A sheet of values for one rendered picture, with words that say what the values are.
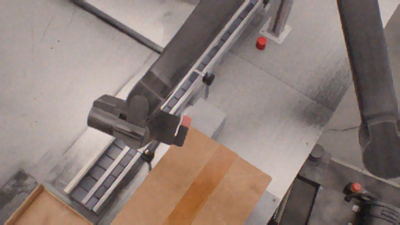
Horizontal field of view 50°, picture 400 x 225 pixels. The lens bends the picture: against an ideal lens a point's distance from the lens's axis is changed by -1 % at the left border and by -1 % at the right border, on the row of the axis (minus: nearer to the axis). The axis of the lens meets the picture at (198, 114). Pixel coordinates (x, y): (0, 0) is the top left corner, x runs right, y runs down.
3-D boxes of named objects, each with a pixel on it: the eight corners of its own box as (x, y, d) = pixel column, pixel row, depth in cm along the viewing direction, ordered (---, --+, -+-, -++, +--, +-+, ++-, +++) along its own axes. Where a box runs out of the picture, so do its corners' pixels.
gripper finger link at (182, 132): (171, 101, 99) (158, 108, 90) (200, 112, 98) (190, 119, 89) (162, 127, 101) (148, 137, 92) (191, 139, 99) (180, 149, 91)
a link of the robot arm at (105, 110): (148, 101, 74) (166, 87, 82) (90, 77, 76) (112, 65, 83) (133, 158, 79) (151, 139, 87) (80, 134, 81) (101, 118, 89)
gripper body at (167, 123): (138, 99, 92) (125, 105, 85) (182, 116, 90) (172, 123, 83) (130, 126, 93) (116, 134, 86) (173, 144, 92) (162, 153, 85)
